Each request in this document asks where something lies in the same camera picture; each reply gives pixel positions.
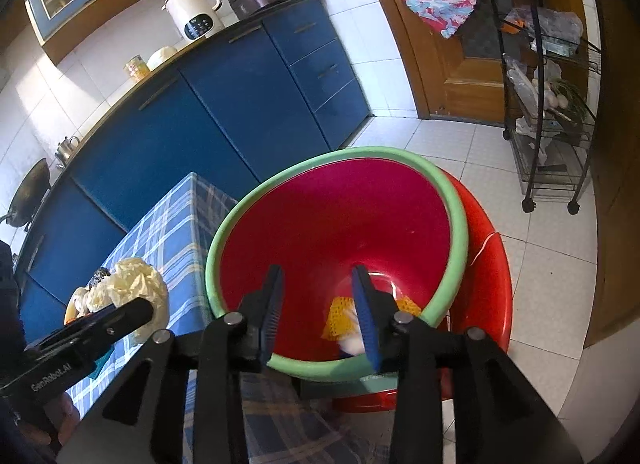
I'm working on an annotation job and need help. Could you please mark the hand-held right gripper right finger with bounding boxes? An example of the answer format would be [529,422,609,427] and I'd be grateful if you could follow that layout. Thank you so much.
[351,265,584,464]

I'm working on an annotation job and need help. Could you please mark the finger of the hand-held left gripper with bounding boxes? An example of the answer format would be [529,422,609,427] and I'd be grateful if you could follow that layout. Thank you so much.
[64,298,155,351]

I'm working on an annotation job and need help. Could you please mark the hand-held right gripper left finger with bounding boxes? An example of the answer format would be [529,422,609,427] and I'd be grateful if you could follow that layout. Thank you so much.
[75,264,286,464]

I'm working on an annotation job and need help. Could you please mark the white tissue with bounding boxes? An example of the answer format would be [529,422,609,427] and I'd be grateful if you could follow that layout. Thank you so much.
[339,309,368,356]

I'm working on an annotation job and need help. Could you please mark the yellow mesh bag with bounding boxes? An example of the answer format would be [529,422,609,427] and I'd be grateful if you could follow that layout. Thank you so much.
[321,294,422,341]

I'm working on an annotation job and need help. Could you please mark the white and green medicine box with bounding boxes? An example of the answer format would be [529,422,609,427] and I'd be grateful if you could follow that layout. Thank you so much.
[92,348,117,377]

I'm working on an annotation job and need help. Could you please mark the red basin with green rim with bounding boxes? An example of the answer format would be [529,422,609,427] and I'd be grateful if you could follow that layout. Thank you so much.
[204,146,470,384]

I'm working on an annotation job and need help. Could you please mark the person's left hand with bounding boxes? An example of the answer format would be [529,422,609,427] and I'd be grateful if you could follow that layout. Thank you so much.
[49,390,82,451]

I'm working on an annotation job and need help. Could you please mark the small cream plastic bag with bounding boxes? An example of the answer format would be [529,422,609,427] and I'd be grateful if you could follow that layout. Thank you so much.
[84,284,113,315]

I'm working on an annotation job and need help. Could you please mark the yellow banana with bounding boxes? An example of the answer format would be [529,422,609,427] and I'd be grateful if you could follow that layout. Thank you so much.
[63,288,85,325]

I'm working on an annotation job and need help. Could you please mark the blue plaid tablecloth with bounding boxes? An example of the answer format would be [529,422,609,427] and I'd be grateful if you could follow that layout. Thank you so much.
[64,171,353,464]

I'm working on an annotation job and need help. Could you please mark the red plastic stool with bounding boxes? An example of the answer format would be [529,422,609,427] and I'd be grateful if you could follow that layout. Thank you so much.
[299,168,514,414]

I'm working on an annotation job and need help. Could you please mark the black wok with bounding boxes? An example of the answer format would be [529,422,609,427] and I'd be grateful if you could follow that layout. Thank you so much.
[0,157,52,229]

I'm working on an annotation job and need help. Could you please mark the steel teapot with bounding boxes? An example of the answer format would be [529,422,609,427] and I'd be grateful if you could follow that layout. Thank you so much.
[53,135,81,167]

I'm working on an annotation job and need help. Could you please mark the blue kitchen base cabinet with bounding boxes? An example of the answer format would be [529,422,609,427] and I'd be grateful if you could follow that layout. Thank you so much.
[12,0,374,345]

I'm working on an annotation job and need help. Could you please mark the yellow tin can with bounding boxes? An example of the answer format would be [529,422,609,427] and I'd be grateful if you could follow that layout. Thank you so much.
[124,54,149,81]

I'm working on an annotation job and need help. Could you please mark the wooden door with glass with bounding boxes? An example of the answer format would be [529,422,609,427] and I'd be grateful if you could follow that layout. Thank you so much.
[350,0,601,125]

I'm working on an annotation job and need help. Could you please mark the white bowl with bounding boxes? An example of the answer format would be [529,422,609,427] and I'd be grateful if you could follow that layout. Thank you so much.
[146,46,179,71]

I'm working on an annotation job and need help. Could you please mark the brown wooden panel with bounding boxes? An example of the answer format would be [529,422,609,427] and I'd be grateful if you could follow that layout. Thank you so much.
[581,0,640,348]

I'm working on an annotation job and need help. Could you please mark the white plastic bag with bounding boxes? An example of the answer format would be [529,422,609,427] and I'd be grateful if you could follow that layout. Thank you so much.
[505,56,552,121]

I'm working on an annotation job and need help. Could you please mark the eggs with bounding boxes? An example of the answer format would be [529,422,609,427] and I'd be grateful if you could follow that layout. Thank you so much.
[531,76,569,110]

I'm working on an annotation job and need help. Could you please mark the white electric kettle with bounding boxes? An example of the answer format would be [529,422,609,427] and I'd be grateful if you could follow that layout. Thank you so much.
[161,0,224,42]

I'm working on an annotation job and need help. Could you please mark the dark rice cooker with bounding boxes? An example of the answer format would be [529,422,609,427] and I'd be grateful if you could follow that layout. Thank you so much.
[228,0,300,21]

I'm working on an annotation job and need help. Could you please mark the clear plastic bag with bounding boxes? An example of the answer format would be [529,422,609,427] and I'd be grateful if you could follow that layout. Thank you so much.
[504,6,586,58]

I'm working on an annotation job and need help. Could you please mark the black wire rack cart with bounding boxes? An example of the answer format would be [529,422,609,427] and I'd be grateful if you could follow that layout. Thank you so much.
[481,0,604,216]

